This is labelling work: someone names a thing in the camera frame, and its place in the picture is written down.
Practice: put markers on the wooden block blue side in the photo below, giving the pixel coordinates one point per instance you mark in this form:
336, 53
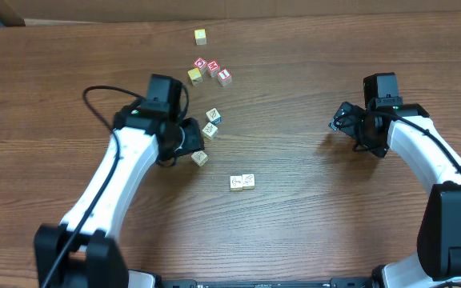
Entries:
213, 116

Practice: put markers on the wooden block star drawing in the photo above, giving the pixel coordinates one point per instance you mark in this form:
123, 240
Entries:
210, 131

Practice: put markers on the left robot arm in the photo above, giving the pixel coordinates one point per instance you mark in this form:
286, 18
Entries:
82, 251

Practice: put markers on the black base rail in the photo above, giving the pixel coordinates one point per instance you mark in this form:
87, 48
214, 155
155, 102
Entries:
278, 283

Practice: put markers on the red block letter I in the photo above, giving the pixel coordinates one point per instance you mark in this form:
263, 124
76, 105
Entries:
224, 77

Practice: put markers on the yellow wooden block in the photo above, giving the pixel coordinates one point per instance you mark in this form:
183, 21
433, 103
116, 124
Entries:
195, 76

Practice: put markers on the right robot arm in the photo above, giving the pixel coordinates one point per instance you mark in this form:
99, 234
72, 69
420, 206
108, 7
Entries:
387, 123

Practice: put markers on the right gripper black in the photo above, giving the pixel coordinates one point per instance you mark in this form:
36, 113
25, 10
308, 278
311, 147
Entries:
343, 120

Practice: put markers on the yellow block far top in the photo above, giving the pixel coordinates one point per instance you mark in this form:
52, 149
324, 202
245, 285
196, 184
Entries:
200, 37

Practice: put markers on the red block letter M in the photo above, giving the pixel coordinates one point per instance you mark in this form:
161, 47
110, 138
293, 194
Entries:
213, 68

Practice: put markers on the red block letter C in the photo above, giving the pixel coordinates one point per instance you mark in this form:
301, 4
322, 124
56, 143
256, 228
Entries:
201, 64

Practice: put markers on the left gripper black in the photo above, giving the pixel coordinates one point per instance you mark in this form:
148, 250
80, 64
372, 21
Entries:
193, 140

